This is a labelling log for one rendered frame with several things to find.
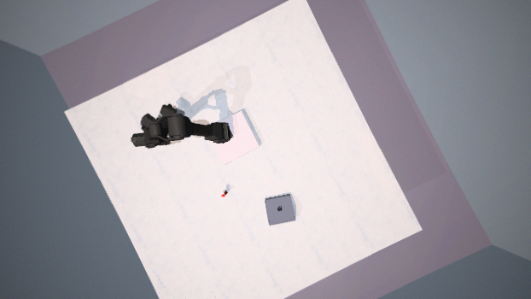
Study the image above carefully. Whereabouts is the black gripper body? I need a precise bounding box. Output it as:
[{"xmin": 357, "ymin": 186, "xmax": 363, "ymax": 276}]
[{"xmin": 160, "ymin": 105, "xmax": 177, "ymax": 134}]

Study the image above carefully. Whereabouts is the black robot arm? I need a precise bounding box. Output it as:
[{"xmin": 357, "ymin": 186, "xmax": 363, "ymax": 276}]
[{"xmin": 131, "ymin": 114, "xmax": 233, "ymax": 149}]

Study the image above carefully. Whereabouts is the grey sloped panel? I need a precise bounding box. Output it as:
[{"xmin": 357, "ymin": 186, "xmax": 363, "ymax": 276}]
[{"xmin": 265, "ymin": 196, "xmax": 295, "ymax": 226}]

